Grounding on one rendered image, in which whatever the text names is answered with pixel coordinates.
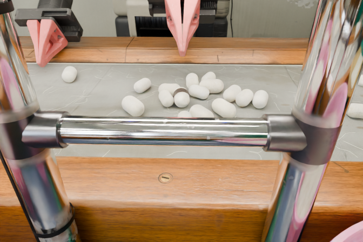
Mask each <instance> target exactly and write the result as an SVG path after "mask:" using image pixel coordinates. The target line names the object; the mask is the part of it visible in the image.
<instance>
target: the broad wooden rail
mask: <svg viewBox="0 0 363 242"><path fill-rule="evenodd" d="M18 37H19V40H20V43H21V46H22V50H23V53H24V57H25V60H26V62H27V63H36V55H35V48H34V44H33V41H32V38H31V36H18ZM308 41H309V38H242V37H192V38H191V39H190V41H189V44H188V47H187V51H186V55H185V57H181V56H180V55H179V50H178V46H177V42H176V40H175V38H174V37H81V38H80V42H68V44H67V46H66V47H64V48H63V49H62V50H61V51H60V52H59V53H57V54H56V55H55V56H53V58H52V59H51V60H50V61H49V63H116V64H240V65H303V62H304V58H305V54H306V49H307V45H308Z"/></svg>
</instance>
